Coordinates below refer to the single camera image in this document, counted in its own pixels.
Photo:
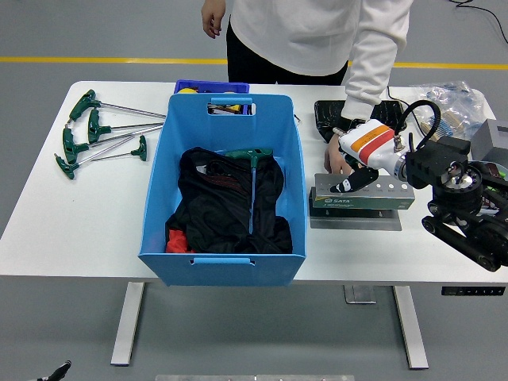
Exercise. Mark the white table leg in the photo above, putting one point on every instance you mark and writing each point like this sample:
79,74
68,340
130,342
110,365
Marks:
127,325
410,329

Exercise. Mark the person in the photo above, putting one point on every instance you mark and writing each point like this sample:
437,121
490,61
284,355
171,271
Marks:
293,31

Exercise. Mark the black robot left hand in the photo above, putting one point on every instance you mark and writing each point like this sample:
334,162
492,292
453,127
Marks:
57,373

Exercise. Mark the black wristwatch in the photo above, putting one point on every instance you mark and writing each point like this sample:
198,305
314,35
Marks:
355,122

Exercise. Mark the large blue plastic box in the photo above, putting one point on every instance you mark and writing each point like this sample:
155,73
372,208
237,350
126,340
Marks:
226,123

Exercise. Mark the grey metal floor plate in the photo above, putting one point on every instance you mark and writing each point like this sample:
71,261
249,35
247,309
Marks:
359,294

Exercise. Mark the person's right hand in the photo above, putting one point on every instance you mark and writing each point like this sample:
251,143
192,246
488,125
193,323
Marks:
213,18

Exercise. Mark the black cloth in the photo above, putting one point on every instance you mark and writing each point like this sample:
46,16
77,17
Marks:
222,206

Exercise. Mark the person's left forearm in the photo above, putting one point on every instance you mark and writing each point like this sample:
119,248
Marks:
369,79

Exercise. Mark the grey box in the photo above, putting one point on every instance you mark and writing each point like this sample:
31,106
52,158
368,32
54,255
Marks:
490,141

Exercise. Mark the clear plastic parts bags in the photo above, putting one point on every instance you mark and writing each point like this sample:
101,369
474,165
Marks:
456,97

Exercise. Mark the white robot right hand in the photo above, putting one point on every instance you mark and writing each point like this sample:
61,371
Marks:
373,147

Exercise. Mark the person's left hand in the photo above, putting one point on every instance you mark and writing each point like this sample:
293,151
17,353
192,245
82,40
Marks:
335,160

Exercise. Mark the red cloth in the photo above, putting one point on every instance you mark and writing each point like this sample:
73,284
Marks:
176,243

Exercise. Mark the black table control panel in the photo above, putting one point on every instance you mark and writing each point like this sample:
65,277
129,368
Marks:
472,290

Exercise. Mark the small dark blue bin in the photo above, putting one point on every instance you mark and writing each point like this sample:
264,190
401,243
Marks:
214,84

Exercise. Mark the grey metal hex key stand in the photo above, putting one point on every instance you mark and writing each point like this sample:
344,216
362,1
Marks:
357,204

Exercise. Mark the black plastic tray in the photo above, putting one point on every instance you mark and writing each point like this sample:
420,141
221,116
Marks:
327,113

